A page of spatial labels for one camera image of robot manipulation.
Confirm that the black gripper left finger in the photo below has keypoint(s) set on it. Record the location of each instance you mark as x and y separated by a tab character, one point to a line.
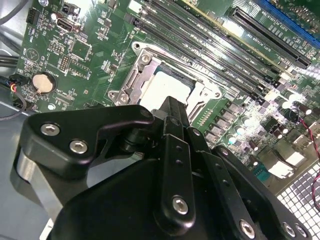
75	125

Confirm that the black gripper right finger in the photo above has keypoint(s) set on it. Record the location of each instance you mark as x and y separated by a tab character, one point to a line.
230	200

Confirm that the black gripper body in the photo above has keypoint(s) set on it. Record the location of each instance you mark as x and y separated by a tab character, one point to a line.
112	212

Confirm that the silver CPU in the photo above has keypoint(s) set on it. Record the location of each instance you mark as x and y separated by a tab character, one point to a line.
165	85

